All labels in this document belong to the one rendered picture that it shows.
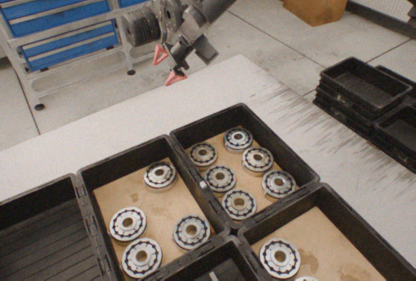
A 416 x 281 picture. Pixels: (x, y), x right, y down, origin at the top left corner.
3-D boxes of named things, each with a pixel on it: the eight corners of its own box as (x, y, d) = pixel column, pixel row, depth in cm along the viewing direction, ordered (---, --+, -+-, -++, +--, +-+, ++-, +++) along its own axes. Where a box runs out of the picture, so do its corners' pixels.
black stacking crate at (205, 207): (87, 193, 99) (75, 172, 91) (170, 156, 109) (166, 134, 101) (128, 314, 74) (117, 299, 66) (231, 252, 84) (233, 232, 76)
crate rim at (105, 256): (77, 175, 92) (74, 170, 91) (168, 137, 102) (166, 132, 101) (118, 303, 67) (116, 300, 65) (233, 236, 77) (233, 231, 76)
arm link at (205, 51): (199, 13, 89) (177, 34, 89) (226, 42, 90) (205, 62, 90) (198, 26, 101) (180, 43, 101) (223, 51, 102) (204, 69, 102)
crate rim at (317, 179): (168, 136, 102) (166, 132, 101) (242, 106, 112) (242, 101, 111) (233, 236, 77) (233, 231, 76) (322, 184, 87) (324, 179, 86)
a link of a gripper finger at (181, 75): (161, 90, 102) (178, 70, 97) (153, 73, 104) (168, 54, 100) (175, 92, 107) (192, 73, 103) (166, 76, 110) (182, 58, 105)
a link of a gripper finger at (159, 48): (153, 74, 104) (169, 54, 100) (144, 58, 107) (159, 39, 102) (167, 77, 110) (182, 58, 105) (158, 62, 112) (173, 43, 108)
